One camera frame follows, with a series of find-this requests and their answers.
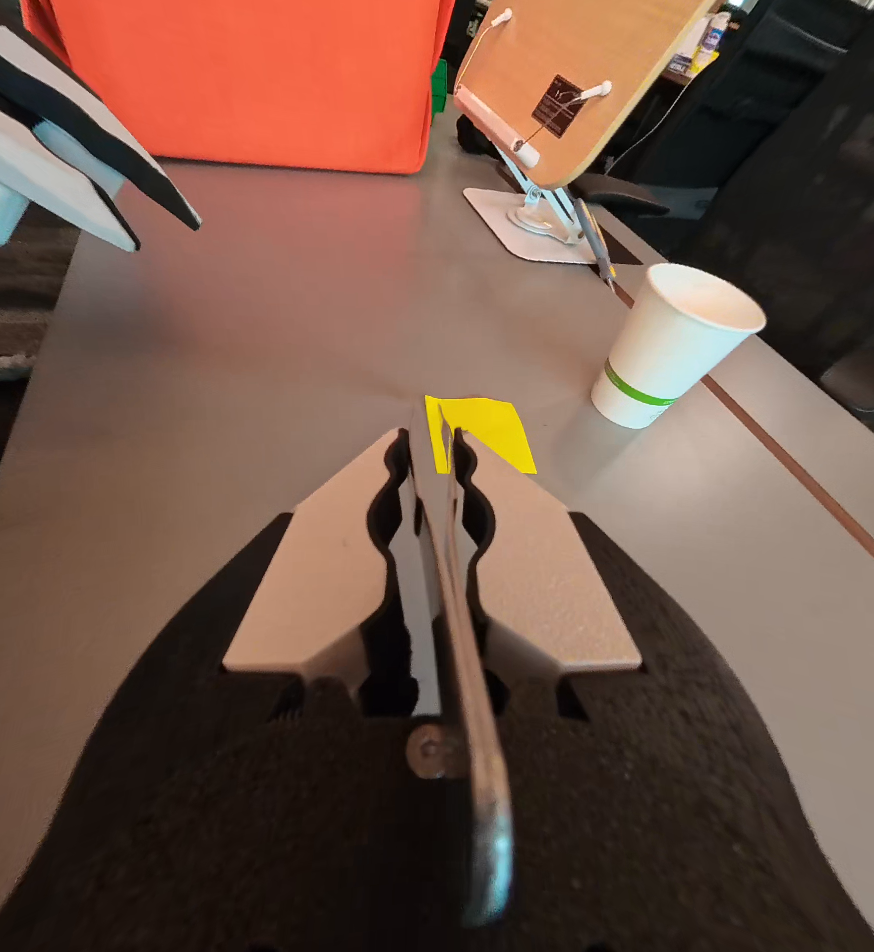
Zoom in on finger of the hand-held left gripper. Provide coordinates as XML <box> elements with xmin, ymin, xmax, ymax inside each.
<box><xmin>0</xmin><ymin>22</ymin><xmax>203</xmax><ymax>232</ymax></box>
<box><xmin>0</xmin><ymin>78</ymin><xmax>142</xmax><ymax>252</ymax></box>

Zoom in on white paper cup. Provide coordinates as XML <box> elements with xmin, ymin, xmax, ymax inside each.
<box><xmin>590</xmin><ymin>262</ymin><xmax>768</xmax><ymax>430</ymax></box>

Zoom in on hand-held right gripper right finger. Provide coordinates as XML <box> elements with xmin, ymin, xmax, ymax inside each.
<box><xmin>452</xmin><ymin>430</ymin><xmax>643</xmax><ymax>718</ymax></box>

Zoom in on yellow sticky note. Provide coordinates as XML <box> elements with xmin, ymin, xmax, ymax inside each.
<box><xmin>424</xmin><ymin>395</ymin><xmax>539</xmax><ymax>476</ymax></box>

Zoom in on long metal tweezers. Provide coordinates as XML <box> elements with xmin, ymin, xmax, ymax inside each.
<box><xmin>409</xmin><ymin>402</ymin><xmax>516</xmax><ymax>928</ymax></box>

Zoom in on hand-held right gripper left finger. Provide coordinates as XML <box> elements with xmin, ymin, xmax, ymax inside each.
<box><xmin>221</xmin><ymin>427</ymin><xmax>417</xmax><ymax>716</ymax></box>

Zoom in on wooden book stand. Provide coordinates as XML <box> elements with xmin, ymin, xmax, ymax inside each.
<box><xmin>454</xmin><ymin>0</ymin><xmax>722</xmax><ymax>263</ymax></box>

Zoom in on orange felt storage bin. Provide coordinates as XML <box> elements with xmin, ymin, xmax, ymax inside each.
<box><xmin>20</xmin><ymin>0</ymin><xmax>457</xmax><ymax>177</ymax></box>

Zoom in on black mesh office chair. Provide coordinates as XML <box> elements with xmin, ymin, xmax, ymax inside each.
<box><xmin>577</xmin><ymin>0</ymin><xmax>780</xmax><ymax>224</ymax></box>
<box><xmin>704</xmin><ymin>0</ymin><xmax>874</xmax><ymax>455</ymax></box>

